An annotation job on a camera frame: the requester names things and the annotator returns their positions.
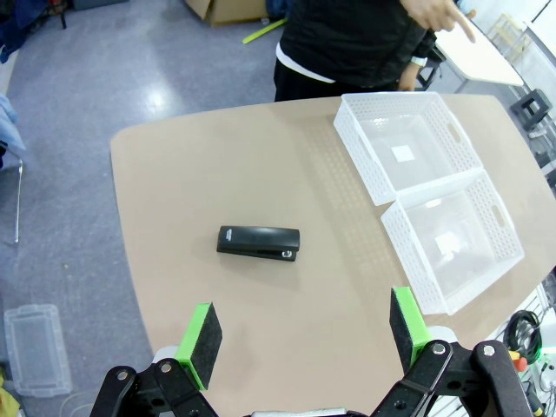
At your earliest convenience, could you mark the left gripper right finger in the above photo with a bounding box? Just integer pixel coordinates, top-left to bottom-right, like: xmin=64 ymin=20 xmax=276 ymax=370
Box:
xmin=371 ymin=286 xmax=536 ymax=417

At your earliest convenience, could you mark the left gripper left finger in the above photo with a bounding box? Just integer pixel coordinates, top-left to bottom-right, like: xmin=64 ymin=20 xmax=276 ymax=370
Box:
xmin=89 ymin=301 xmax=224 ymax=417

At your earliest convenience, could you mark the black stapler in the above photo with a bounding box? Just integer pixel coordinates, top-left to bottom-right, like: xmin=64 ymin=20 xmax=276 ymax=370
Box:
xmin=215 ymin=224 xmax=301 ymax=263

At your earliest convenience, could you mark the person left forearm black sleeve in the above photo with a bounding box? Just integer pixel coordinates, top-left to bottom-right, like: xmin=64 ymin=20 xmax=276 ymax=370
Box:
xmin=401 ymin=26 xmax=438 ymax=62

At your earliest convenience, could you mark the person left hand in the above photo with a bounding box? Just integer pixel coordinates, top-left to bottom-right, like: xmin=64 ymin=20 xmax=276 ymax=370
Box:
xmin=396 ymin=63 xmax=426 ymax=92

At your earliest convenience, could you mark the person right hand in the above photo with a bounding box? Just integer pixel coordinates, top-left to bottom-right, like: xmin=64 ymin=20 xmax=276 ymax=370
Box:
xmin=399 ymin=0 xmax=478 ymax=44

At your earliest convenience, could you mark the white perforated plastic basket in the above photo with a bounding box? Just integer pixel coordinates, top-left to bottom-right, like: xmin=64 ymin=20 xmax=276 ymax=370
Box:
xmin=333 ymin=91 xmax=487 ymax=208
xmin=381 ymin=170 xmax=526 ymax=317

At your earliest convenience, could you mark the clear plastic storage box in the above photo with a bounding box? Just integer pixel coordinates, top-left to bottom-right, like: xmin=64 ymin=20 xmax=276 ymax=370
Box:
xmin=3 ymin=303 xmax=74 ymax=398

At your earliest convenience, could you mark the metal chair leg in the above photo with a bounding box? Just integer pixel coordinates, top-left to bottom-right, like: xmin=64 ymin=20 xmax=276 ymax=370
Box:
xmin=14 ymin=156 xmax=23 ymax=245

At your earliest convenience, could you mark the black square stool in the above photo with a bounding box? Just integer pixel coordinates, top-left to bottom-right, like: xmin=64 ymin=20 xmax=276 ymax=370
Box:
xmin=509 ymin=88 xmax=553 ymax=132

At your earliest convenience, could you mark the white side table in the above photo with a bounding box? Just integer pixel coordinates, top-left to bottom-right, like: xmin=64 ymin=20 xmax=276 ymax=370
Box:
xmin=433 ymin=16 xmax=526 ymax=89

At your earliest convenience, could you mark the person torso black jacket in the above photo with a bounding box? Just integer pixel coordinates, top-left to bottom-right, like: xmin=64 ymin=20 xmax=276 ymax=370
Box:
xmin=273 ymin=0 xmax=438 ymax=103

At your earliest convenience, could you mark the light blue cloth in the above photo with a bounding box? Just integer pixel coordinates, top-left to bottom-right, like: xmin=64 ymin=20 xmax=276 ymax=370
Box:
xmin=0 ymin=92 xmax=26 ymax=154

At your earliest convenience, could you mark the light wooden rack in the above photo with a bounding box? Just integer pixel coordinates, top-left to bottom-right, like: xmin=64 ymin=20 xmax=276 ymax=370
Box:
xmin=489 ymin=11 xmax=532 ymax=50

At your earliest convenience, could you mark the yellow-green flat strip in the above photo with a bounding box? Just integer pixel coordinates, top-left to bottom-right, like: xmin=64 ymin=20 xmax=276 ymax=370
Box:
xmin=242 ymin=17 xmax=288 ymax=45

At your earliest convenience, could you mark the cardboard box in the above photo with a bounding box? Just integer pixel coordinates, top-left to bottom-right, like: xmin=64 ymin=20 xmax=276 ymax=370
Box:
xmin=185 ymin=0 xmax=269 ymax=26

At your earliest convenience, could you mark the coiled dark green cable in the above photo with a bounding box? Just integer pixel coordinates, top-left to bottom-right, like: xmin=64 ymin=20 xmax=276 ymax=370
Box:
xmin=505 ymin=309 xmax=545 ymax=362

